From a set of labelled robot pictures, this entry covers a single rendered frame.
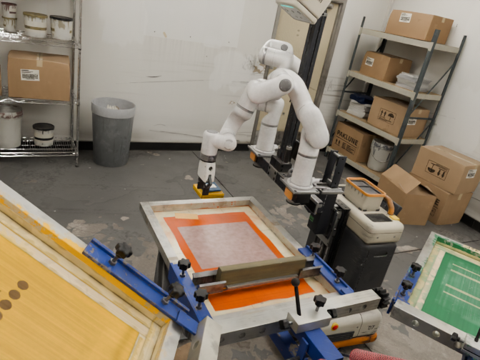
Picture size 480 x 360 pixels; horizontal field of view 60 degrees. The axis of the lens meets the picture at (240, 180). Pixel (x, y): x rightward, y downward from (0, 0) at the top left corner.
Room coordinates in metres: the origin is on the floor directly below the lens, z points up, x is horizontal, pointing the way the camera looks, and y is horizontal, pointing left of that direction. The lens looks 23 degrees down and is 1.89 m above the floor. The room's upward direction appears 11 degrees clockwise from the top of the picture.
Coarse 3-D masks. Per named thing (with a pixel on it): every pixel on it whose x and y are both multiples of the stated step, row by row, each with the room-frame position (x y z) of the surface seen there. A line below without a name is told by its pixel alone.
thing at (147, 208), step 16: (144, 208) 1.58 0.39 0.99; (160, 208) 1.63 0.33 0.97; (176, 208) 1.67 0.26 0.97; (192, 208) 1.71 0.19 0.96; (208, 208) 1.76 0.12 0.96; (256, 208) 1.80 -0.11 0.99; (272, 224) 1.67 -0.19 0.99; (160, 240) 1.36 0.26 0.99; (288, 240) 1.55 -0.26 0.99; (176, 256) 1.27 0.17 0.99; (272, 304) 1.11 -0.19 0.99; (288, 304) 1.13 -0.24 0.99
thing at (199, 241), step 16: (176, 224) 1.55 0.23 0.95; (192, 224) 1.58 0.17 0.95; (208, 224) 1.61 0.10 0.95; (176, 240) 1.43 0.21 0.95; (192, 240) 1.46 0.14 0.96; (208, 240) 1.48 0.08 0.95; (224, 240) 1.51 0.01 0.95; (192, 256) 1.34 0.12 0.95; (208, 256) 1.36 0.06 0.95; (224, 256) 1.38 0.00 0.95; (240, 288) 1.21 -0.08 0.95; (256, 288) 1.23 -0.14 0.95; (224, 304) 1.11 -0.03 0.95; (240, 304) 1.12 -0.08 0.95
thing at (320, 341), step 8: (296, 336) 0.98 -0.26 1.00; (304, 336) 0.95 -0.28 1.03; (312, 336) 0.94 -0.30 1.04; (320, 336) 0.95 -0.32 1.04; (312, 344) 0.92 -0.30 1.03; (320, 344) 0.92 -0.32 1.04; (328, 344) 0.93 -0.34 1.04; (312, 352) 0.91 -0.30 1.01; (320, 352) 0.89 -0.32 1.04; (328, 352) 0.90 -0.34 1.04; (336, 352) 0.90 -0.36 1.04
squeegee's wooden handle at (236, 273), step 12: (240, 264) 1.20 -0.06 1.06; (252, 264) 1.22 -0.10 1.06; (264, 264) 1.23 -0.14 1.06; (276, 264) 1.26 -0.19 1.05; (288, 264) 1.28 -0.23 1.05; (300, 264) 1.31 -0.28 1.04; (216, 276) 1.16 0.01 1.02; (228, 276) 1.16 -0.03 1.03; (240, 276) 1.18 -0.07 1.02; (252, 276) 1.21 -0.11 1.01; (264, 276) 1.24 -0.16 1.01; (276, 276) 1.26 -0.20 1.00
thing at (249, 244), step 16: (224, 224) 1.64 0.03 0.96; (240, 224) 1.66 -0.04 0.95; (240, 240) 1.53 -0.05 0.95; (256, 240) 1.56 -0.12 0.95; (240, 256) 1.41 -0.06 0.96; (256, 256) 1.43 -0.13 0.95; (272, 256) 1.45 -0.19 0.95; (272, 288) 1.25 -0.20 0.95; (288, 288) 1.27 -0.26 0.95; (304, 288) 1.29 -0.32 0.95
